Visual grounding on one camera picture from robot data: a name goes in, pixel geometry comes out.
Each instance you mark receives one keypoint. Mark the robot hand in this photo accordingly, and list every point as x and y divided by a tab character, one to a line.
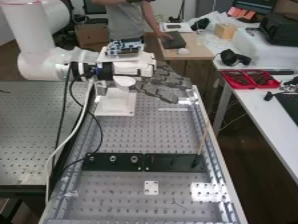
146	70

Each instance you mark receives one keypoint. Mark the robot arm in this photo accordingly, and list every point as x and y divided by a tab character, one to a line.
40	36

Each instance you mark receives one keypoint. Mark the white mouse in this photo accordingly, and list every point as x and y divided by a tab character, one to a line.
182	51

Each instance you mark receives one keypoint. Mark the small black keyboard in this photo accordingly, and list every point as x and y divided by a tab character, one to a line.
173	40

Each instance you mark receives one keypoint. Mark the wooden desk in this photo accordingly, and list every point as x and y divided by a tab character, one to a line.
190	55

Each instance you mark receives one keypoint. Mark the small white box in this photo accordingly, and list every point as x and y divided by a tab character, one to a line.
116	101

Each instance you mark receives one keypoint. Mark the person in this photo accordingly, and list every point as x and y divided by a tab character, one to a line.
128	18

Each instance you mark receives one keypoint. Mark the cardboard box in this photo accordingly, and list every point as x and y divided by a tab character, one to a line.
90	35

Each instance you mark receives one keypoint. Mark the black headphones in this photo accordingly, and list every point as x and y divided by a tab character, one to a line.
233	57

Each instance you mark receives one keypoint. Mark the small wooden box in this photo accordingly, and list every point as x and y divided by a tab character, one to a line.
225	31

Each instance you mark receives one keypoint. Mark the red tray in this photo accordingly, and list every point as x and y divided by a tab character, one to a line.
239	80
262	79

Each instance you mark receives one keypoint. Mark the thin stick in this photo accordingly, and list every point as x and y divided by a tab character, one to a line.
202	140

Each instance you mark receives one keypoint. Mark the black plate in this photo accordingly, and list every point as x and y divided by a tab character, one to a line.
120	163

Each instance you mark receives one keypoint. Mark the black equipment case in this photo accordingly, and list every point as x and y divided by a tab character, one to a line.
281	28

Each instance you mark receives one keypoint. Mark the large white desk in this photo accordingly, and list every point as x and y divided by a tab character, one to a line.
270	133

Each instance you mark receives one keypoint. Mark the small white square plate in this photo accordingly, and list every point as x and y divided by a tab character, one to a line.
150	187

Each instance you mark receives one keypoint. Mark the clear box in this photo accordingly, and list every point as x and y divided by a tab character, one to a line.
133	200

